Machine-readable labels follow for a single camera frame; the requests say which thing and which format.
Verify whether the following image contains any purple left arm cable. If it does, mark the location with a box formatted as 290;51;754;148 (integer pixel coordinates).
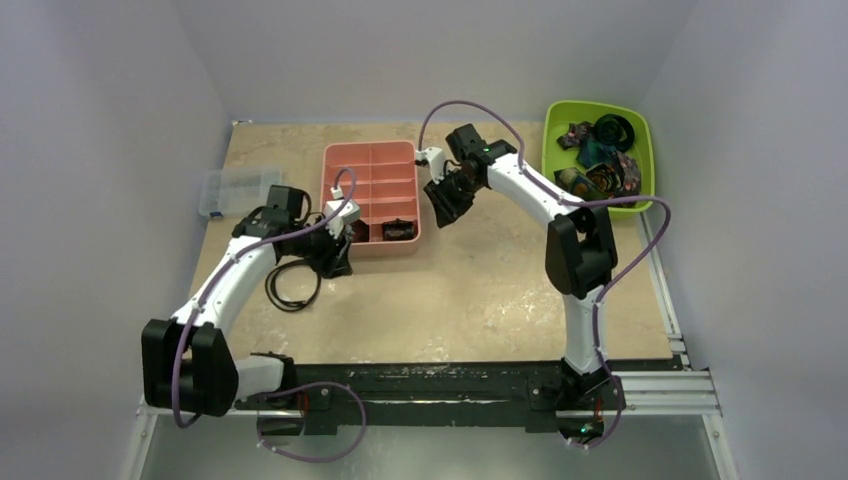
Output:
170;166;368;463

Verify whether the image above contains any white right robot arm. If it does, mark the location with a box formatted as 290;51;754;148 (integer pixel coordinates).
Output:
415;124;618;407

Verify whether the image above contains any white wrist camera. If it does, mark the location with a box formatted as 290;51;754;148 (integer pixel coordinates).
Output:
322;186;361;239
415;147;448;184

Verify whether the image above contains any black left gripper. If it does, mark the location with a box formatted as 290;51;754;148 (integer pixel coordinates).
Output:
285;214;351;278

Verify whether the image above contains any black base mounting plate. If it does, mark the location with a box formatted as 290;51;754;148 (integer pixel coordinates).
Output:
235;360;625;441

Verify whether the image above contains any aluminium frame rail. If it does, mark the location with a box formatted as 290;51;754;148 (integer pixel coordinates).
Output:
122;214;729;479

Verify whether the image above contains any colourful ties pile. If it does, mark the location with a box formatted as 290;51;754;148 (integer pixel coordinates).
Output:
554;120;642;201

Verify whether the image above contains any coiled black usb cable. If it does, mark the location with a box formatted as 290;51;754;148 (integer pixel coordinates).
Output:
264;258;325;313

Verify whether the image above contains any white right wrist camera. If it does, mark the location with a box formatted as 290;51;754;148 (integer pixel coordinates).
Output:
415;147;448;184

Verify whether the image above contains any pink compartment tray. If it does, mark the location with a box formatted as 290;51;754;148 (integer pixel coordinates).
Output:
320;141;421;259

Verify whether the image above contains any clear plastic organizer box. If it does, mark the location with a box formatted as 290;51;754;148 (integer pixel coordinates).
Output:
198;165;283;220

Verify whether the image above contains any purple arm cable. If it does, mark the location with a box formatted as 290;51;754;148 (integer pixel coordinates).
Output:
417;100;673;452
170;166;368;463

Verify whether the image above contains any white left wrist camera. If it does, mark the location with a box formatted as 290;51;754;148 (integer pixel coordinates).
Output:
322;186;361;239

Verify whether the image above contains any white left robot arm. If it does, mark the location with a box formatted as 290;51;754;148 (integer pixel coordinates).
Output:
141;185;361;417

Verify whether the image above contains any dark red rolled tie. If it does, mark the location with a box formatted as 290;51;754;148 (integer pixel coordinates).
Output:
350;219;370;243

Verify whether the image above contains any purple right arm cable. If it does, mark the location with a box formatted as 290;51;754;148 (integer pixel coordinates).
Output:
417;100;673;452

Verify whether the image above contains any dark green rolled tie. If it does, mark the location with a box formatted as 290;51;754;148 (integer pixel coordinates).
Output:
593;114;635;152

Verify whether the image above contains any brown patterned necktie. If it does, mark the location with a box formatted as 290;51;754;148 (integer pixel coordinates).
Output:
381;218;418;242

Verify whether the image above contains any green plastic bin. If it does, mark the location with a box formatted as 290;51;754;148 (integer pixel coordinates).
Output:
542;100;655;219

